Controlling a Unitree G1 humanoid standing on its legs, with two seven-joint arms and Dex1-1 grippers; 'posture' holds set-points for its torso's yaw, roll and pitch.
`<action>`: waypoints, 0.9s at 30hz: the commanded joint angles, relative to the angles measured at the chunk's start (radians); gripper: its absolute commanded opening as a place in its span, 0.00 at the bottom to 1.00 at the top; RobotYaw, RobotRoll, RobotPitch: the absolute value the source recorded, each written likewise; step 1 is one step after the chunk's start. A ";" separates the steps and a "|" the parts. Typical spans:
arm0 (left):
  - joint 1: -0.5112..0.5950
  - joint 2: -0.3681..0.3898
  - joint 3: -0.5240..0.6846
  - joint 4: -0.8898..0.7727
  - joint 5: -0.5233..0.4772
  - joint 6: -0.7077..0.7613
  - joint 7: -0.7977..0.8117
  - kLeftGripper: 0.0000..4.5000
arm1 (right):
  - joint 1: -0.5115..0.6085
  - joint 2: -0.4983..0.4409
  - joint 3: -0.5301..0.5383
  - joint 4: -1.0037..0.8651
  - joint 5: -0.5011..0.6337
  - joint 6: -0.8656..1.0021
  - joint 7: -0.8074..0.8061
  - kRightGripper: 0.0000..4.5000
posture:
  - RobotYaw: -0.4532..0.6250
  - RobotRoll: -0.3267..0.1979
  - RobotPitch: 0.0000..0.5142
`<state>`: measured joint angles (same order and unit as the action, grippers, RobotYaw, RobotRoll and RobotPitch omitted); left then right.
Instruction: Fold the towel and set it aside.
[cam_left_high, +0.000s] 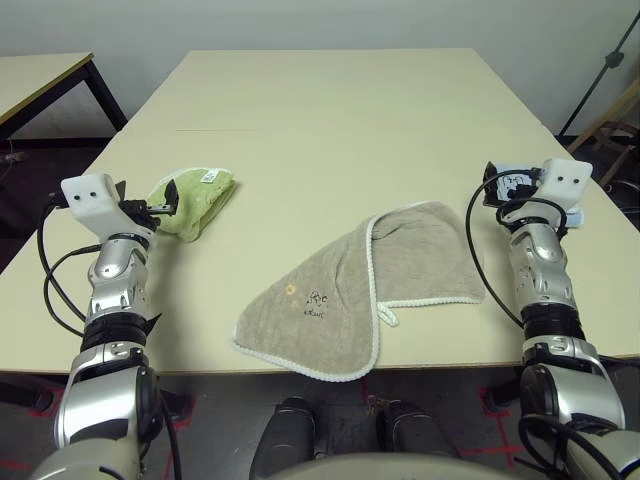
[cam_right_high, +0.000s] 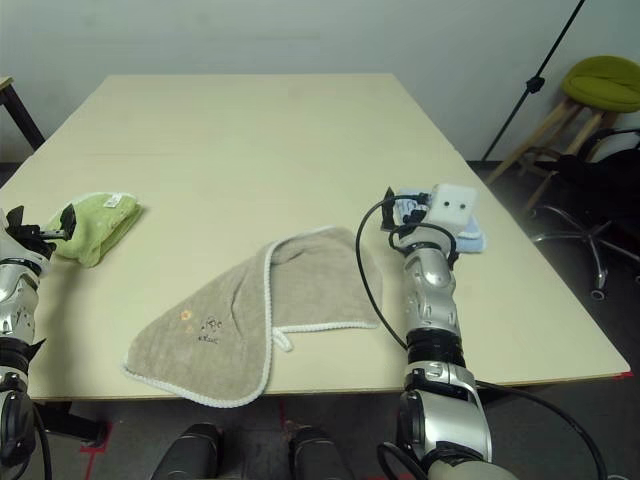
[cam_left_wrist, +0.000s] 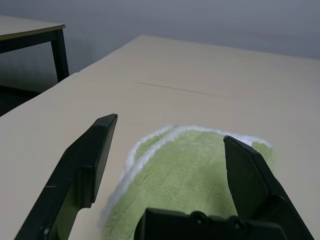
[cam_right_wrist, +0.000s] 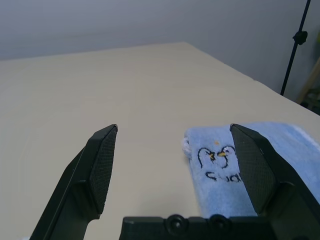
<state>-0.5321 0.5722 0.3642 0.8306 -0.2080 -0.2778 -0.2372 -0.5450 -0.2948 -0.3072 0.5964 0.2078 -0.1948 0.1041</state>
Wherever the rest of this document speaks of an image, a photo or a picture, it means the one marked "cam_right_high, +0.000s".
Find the light blue folded towel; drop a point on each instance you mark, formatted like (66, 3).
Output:
(472, 240)

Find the green stool with wooden legs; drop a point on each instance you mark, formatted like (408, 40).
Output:
(600, 85)

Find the dark robot right foot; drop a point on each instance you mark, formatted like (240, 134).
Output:
(317, 455)

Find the side table with black legs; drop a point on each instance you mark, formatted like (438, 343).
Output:
(22, 117)

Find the black table foot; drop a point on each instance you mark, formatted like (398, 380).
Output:
(75, 425)

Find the beige towel with white trim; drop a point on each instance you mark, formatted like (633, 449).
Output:
(225, 325)

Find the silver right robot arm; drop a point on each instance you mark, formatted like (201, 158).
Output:
(430, 290)

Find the dark robot foot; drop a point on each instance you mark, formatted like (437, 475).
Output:
(190, 450)
(317, 455)

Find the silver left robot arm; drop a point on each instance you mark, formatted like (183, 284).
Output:
(15, 280)

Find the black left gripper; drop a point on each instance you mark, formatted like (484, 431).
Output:
(45, 234)

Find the dark robot left foot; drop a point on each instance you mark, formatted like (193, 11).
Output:
(190, 450)

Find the green towel with white label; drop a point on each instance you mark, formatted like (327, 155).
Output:
(105, 225)

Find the black office chair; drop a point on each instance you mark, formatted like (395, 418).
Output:
(580, 170)

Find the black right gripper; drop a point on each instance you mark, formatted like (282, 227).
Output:
(412, 221)

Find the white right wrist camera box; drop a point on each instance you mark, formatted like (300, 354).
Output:
(452, 205)

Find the black tripod stand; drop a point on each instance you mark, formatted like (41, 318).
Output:
(536, 85)

